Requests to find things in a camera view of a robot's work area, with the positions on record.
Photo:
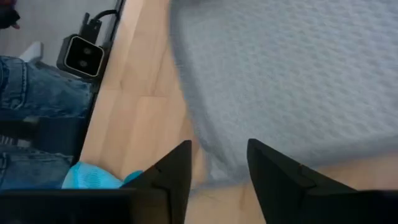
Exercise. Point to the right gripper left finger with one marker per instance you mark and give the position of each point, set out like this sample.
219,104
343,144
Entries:
124,208

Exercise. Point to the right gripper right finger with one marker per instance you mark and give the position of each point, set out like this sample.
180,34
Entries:
311,205

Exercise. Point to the blue microfiber towel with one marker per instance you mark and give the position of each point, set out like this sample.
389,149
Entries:
90,179

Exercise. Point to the grey microfiber towel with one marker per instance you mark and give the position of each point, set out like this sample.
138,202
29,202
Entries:
280,77

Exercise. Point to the person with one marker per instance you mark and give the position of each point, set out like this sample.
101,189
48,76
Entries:
37,90

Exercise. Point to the black boxy depth camera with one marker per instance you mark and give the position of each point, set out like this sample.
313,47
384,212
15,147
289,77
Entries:
82,57

